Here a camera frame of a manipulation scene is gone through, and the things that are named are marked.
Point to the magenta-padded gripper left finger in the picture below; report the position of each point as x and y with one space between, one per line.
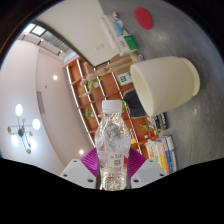
78 171

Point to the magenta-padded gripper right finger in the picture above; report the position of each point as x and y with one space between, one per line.
147 171

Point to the clear plastic water bottle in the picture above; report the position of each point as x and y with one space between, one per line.
112 146

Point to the round recessed ceiling light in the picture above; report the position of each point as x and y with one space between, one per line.
81 152
55 77

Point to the stack of colourful books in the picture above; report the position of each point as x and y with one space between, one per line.
163 155

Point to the wooden shelf unit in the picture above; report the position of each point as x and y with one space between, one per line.
86 110

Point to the ceiling air vent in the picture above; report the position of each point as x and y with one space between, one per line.
40 102

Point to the small green white carton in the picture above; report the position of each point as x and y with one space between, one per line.
125 78

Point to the wooden artist mannequin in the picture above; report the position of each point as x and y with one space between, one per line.
106 73

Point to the tan chair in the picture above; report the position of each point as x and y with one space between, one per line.
125 63

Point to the green white box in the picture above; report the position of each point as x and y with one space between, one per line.
127 44

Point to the grey curtain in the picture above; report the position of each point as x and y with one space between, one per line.
53 42

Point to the window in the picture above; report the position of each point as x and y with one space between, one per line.
35 30

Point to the flat round red coaster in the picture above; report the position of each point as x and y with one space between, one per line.
144 18

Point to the white wall switch plate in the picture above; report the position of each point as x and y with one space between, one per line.
99 46

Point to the black ceiling track rail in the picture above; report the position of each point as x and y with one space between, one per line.
40 41

